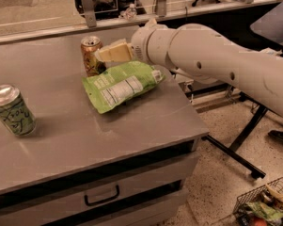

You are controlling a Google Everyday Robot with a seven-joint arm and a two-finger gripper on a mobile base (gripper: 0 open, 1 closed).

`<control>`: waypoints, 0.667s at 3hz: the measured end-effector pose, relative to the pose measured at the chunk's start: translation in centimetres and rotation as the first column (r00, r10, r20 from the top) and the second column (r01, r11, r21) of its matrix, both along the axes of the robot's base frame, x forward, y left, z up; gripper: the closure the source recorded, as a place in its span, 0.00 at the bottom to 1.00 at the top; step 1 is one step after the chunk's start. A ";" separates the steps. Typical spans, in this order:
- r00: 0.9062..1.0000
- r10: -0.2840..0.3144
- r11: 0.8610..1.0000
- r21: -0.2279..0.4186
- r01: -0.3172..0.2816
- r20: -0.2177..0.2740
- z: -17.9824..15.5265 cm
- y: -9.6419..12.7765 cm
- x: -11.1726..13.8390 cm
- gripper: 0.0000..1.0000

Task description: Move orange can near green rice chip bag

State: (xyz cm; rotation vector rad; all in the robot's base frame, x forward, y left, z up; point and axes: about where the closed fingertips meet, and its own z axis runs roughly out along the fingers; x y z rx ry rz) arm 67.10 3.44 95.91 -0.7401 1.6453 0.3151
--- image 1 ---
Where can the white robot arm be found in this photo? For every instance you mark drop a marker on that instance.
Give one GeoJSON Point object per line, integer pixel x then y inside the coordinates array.
{"type": "Point", "coordinates": [199, 52]}

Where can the green rice chip bag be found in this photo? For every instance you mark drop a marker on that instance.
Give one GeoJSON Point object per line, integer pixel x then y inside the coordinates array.
{"type": "Point", "coordinates": [121, 83]}

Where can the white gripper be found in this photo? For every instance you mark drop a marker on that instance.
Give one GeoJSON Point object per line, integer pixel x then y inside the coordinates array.
{"type": "Point", "coordinates": [140, 45]}

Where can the green soda can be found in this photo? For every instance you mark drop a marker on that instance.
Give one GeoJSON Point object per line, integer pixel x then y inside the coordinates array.
{"type": "Point", "coordinates": [14, 113]}

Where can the grey drawer cabinet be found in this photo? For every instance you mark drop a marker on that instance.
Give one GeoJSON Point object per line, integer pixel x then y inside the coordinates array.
{"type": "Point", "coordinates": [147, 146]}

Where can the clear plastic water bottle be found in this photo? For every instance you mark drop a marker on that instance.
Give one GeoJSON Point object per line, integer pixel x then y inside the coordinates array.
{"type": "Point", "coordinates": [129, 13]}

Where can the black wire basket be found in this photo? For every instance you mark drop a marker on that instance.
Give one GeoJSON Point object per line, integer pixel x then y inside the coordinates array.
{"type": "Point", "coordinates": [262, 206]}

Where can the black table leg frame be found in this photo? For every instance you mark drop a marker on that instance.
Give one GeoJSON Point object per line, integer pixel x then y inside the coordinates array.
{"type": "Point", "coordinates": [231, 151]}

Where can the black drawer handle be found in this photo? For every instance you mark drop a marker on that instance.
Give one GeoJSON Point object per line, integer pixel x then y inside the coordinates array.
{"type": "Point", "coordinates": [101, 195]}

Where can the orange soda can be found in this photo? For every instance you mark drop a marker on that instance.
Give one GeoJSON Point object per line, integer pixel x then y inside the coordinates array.
{"type": "Point", "coordinates": [89, 45]}

